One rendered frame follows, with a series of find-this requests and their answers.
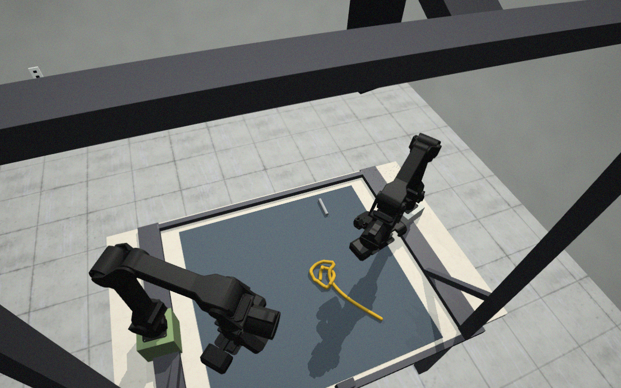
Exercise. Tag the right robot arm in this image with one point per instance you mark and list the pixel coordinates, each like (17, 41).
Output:
(398, 196)

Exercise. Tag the yellow rope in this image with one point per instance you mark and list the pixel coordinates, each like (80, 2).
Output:
(331, 283)

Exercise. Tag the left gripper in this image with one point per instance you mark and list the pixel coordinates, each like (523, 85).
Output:
(216, 358)

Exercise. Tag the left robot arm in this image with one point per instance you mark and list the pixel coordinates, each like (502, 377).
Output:
(215, 294)

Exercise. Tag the blue-grey mat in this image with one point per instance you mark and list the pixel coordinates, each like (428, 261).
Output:
(322, 338)

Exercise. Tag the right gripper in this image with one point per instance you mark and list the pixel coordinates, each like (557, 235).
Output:
(362, 253)

